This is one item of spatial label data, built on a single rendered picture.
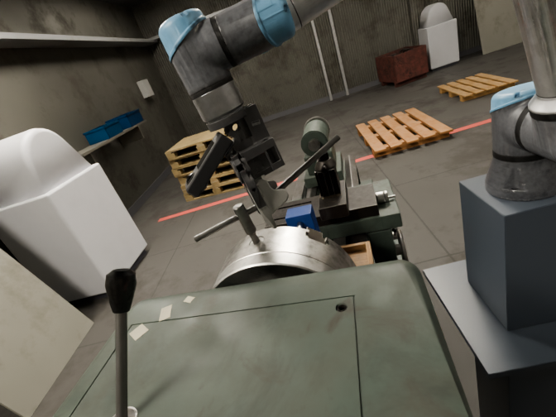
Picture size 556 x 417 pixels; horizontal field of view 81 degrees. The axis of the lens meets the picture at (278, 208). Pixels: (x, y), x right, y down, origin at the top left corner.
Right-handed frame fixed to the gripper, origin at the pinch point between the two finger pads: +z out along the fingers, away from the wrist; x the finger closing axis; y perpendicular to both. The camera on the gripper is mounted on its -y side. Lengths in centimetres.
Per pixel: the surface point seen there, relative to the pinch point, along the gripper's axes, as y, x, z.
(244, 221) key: -3.7, 0.7, -1.3
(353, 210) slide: 32, 43, 33
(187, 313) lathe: -17.7, -13.3, 1.7
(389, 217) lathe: 41, 38, 39
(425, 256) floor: 92, 113, 132
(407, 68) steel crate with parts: 441, 583, 110
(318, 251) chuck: 5.9, -4.8, 9.1
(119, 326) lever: -20.6, -24.0, -7.6
